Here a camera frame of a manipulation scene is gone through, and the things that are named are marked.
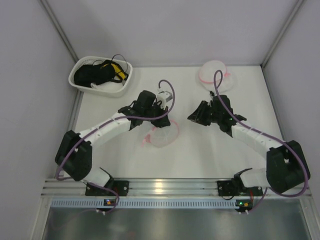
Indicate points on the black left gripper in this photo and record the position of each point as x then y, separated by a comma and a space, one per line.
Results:
160, 118

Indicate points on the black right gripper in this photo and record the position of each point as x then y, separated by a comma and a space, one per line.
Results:
206, 111

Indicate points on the white mesh laundry bag front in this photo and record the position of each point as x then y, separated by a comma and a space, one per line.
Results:
162, 137

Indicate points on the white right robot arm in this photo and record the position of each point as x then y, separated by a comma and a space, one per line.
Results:
285, 163

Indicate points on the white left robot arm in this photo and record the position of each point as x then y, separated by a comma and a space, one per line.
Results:
75, 158

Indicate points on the white plastic laundry basket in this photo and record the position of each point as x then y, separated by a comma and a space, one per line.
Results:
111, 90

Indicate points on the yellow black garment in basket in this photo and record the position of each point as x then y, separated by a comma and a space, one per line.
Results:
114, 71

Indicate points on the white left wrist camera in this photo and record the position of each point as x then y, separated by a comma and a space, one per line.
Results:
163, 97

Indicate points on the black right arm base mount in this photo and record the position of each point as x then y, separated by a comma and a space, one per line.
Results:
237, 187

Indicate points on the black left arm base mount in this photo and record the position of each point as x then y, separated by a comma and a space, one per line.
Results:
107, 187

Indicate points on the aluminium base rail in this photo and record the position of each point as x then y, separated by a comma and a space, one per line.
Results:
142, 187

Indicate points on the grey slotted cable duct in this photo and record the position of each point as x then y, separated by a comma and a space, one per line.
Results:
145, 203

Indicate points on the aluminium corner post left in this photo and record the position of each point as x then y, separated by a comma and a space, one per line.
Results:
58, 28

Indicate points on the aluminium corner post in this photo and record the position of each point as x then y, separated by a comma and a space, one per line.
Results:
298, 4
58, 28

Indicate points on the aluminium corner post right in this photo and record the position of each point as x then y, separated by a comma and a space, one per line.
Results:
298, 4

